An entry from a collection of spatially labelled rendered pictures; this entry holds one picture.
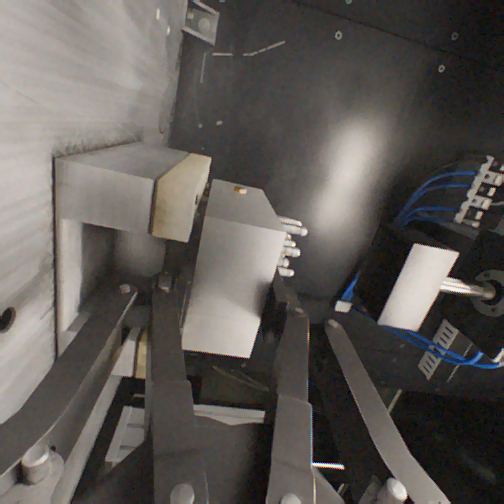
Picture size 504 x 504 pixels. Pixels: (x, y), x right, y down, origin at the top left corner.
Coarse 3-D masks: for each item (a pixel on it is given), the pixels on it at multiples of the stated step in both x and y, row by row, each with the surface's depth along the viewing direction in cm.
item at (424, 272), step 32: (384, 224) 30; (384, 256) 32; (416, 256) 26; (448, 256) 26; (384, 288) 34; (416, 288) 27; (448, 288) 30; (480, 288) 31; (384, 320) 28; (416, 320) 29
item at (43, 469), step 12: (24, 456) 7; (36, 456) 7; (48, 456) 8; (60, 456) 8; (24, 468) 7; (36, 468) 7; (48, 468) 8; (60, 468) 8; (24, 480) 7; (36, 480) 7; (48, 480) 8; (60, 480) 8; (12, 492) 7; (24, 492) 7; (36, 492) 7; (48, 492) 7; (60, 492) 8
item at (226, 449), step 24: (216, 432) 9; (240, 432) 9; (264, 432) 10; (144, 456) 8; (216, 456) 8; (240, 456) 9; (264, 456) 9; (120, 480) 7; (144, 480) 8; (216, 480) 8; (240, 480) 8
